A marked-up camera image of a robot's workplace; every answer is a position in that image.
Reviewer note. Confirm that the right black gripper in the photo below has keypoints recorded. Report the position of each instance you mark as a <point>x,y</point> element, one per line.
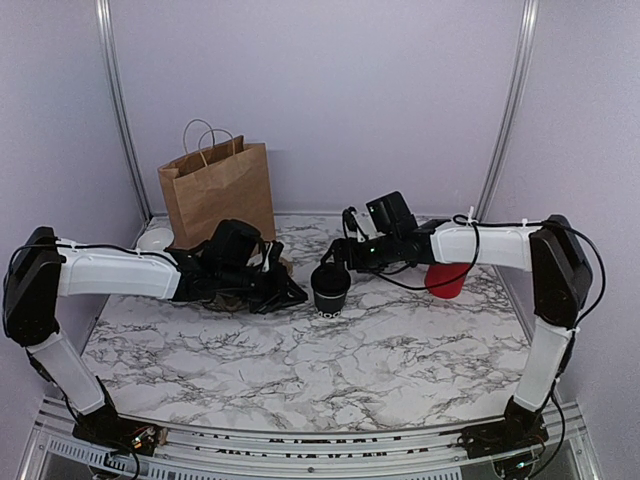
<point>339,245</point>

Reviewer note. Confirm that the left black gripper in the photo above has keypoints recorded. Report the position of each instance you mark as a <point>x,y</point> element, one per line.
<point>277,289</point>

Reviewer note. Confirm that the black plastic cup lid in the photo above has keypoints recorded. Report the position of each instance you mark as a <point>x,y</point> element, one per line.
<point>330,281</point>

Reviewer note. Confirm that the black paper coffee cup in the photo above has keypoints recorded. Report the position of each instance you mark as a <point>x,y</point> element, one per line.
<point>329,307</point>

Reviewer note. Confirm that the cardboard cup carrier tray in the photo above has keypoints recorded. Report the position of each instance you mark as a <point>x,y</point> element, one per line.
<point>226,303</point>

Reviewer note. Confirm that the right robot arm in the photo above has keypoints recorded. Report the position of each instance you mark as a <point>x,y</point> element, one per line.
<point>549,250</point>

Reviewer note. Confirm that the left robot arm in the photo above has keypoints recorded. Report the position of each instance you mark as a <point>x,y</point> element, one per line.
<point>47,268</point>

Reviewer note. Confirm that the red cylindrical holder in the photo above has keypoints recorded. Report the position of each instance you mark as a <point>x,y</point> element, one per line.
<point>445,281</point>

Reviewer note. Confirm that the brown paper bag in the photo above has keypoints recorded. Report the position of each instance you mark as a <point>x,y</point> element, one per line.
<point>228,180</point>

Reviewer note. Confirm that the white and orange bowl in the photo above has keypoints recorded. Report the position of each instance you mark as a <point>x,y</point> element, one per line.
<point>157,239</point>

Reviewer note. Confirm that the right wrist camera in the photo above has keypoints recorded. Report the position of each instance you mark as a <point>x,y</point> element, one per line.
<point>385,212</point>

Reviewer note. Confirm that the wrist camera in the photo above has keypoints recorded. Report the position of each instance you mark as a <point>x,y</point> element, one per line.
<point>385,212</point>
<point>236,243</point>

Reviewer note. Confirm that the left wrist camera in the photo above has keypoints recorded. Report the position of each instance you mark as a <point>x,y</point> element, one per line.
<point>236,243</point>

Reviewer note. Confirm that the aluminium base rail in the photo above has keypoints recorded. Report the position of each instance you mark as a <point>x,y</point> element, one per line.
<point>447,451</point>

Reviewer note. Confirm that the right aluminium frame post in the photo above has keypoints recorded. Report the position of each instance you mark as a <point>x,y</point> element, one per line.
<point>515,91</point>

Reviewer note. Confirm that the aluminium frame post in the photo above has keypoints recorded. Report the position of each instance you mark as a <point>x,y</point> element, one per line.
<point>515,91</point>
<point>108,45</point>

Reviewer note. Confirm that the left aluminium frame post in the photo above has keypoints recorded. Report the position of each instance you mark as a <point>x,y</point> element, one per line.
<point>108,45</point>

